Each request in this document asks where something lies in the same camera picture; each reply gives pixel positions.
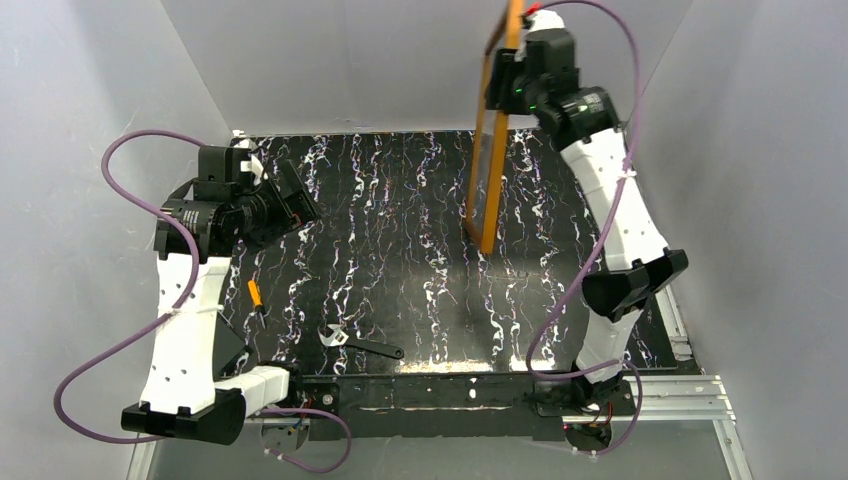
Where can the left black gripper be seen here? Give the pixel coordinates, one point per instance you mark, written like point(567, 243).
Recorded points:
point(284, 208)

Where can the black adjustable wrench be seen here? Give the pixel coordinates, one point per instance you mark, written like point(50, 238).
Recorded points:
point(338, 337)

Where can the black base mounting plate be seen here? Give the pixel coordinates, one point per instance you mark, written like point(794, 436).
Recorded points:
point(551, 408)

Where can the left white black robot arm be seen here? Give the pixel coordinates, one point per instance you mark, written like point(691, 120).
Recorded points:
point(233, 201)

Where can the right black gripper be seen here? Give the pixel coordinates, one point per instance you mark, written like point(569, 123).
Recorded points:
point(502, 80)

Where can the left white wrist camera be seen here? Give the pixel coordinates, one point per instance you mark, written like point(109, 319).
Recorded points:
point(251, 164)

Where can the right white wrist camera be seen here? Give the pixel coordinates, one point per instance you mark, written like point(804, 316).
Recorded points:
point(542, 25)

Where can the wooden picture frame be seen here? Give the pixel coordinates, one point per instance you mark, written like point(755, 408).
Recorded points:
point(485, 174)

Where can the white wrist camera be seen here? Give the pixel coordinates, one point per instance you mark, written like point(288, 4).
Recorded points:
point(542, 25)
point(251, 164)

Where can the yellow handled screwdriver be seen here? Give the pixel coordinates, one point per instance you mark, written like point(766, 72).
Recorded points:
point(259, 309)

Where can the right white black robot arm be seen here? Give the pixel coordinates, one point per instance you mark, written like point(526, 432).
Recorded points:
point(585, 130)

